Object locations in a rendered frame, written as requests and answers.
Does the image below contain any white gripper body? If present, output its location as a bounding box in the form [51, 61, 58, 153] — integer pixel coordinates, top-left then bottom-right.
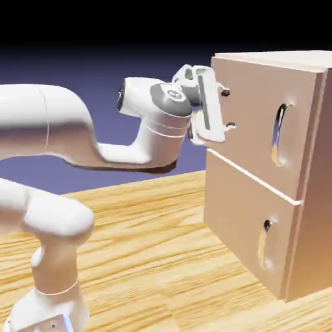
[191, 65, 226, 146]

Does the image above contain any light wood cabinet door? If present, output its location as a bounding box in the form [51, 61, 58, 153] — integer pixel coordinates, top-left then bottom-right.
[206, 56, 328, 206]
[203, 149, 303, 301]

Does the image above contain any light wood cabinet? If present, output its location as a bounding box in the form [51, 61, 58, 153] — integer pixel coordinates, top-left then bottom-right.
[203, 49, 332, 303]

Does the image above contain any curved metal door handle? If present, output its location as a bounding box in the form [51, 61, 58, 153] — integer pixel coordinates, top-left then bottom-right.
[257, 215, 278, 271]
[271, 102, 296, 167]

